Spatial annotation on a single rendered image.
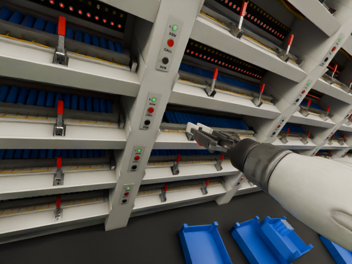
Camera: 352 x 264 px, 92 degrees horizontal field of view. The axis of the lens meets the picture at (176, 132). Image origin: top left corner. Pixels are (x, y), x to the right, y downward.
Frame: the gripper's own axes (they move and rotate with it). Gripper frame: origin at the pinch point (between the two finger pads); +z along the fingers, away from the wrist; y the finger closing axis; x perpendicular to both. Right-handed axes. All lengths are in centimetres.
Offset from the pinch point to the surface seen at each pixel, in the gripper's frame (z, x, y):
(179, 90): 7.0, -10.4, 5.2
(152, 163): 22.0, 22.8, 2.4
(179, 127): 14.4, 3.4, -2.7
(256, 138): 13, 6, -52
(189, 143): 10.9, 8.8, -6.6
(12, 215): 25, 41, 49
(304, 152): 14, 17, -122
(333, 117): 7, -12, -122
